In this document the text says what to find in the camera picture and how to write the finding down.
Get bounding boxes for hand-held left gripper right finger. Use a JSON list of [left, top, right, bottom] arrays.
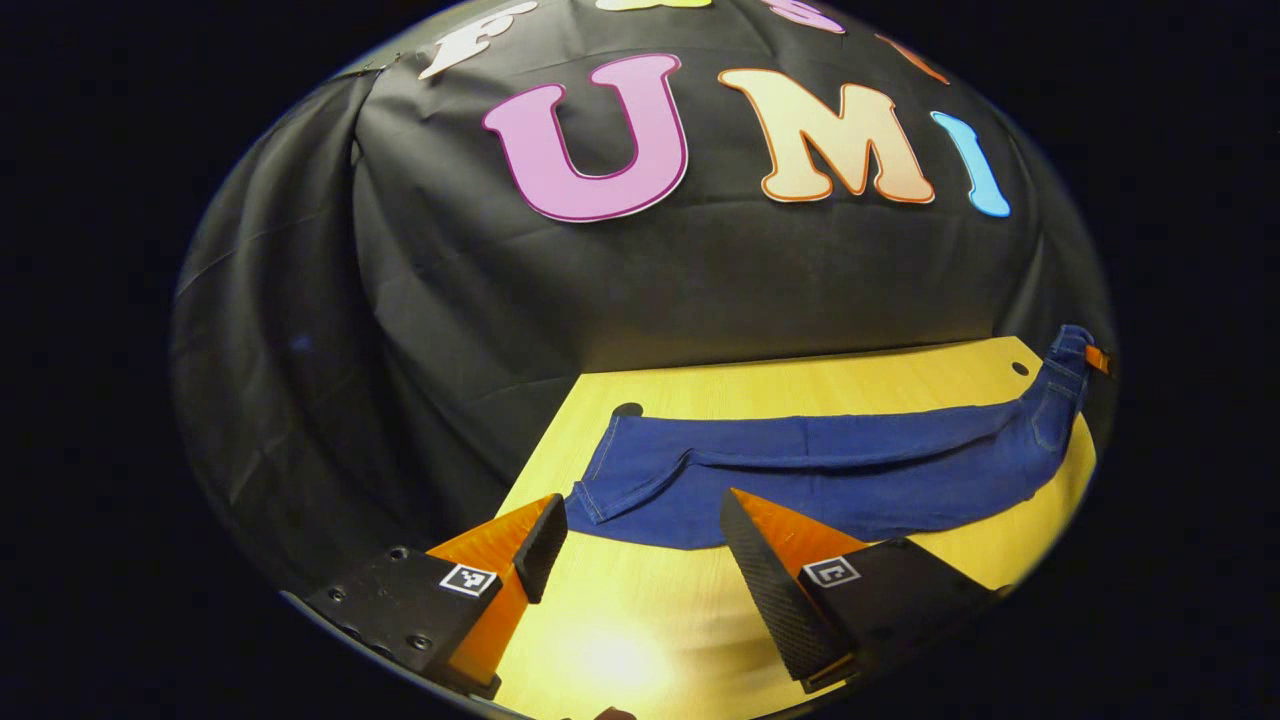
[[719, 487, 1003, 695]]

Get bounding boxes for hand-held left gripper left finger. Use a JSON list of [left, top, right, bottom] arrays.
[[300, 492, 569, 701]]

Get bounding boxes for blue jeans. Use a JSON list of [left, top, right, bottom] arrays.
[[565, 325, 1097, 552]]

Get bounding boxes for black backdrop cloth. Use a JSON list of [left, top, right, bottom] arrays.
[[170, 0, 1117, 593]]

